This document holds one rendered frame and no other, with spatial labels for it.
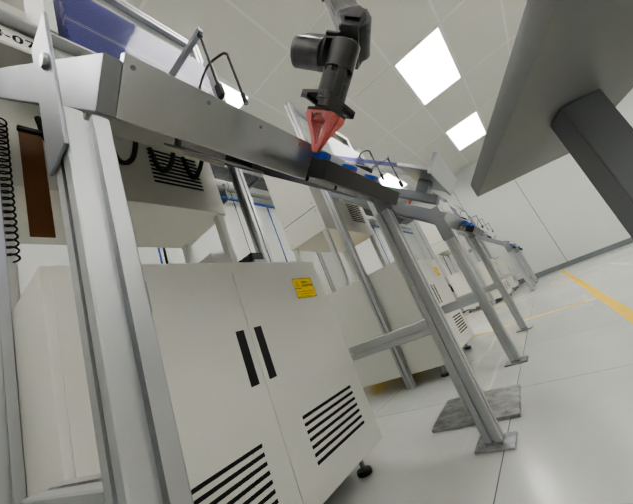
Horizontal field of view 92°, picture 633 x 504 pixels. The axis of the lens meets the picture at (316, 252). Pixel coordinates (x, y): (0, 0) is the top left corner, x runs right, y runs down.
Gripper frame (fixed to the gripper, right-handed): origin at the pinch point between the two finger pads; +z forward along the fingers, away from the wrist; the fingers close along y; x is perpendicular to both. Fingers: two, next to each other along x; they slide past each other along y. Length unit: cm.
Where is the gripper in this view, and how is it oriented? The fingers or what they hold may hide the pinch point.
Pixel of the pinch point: (316, 148)
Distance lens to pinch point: 64.8
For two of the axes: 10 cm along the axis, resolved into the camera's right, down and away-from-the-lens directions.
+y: -6.0, -0.5, -8.0
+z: -2.9, 9.5, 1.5
